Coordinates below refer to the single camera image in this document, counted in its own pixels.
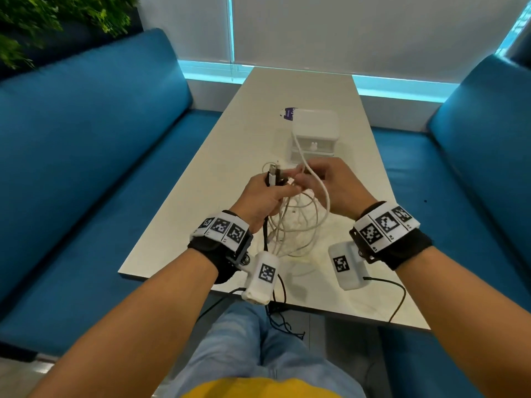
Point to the person's right hand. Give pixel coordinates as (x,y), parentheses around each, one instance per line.
(344,190)

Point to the person's left hand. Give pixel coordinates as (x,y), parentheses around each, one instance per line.
(261,198)

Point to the white mini drawer box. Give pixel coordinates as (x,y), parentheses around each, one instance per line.
(319,124)

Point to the person's right forearm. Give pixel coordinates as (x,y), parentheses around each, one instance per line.
(464,327)

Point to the person's left forearm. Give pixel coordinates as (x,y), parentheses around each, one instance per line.
(124,327)

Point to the dark planter box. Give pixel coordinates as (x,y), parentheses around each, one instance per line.
(83,37)

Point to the black marker wristband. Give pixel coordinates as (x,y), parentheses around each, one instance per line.
(410,248)
(207,252)

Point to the purple sticker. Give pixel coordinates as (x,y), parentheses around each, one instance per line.
(288,113)

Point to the white charger on floor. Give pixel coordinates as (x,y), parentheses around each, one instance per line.
(390,286)

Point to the blue sofa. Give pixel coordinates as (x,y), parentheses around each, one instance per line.
(477,182)
(83,161)

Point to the blue jeans legs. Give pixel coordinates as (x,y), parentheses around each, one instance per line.
(232,352)

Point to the white roller blind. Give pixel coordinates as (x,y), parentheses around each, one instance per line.
(373,33)
(186,24)

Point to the yellow shirt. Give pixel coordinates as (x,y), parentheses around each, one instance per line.
(257,389)

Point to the green plant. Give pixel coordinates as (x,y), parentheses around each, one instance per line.
(41,20)

